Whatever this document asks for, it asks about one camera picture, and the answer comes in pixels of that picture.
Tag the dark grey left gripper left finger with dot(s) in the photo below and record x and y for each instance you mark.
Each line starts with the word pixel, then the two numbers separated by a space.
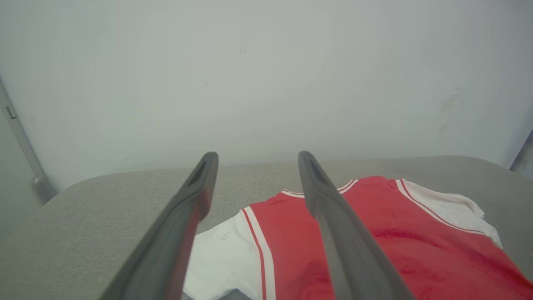
pixel 166 250

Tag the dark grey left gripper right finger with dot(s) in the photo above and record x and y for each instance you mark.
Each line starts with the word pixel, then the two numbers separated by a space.
pixel 349 250

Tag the red and white jersey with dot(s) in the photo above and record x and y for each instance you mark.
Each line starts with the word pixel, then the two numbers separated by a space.
pixel 291 250

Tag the grey metal frame post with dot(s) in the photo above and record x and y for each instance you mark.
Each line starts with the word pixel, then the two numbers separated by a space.
pixel 25 146

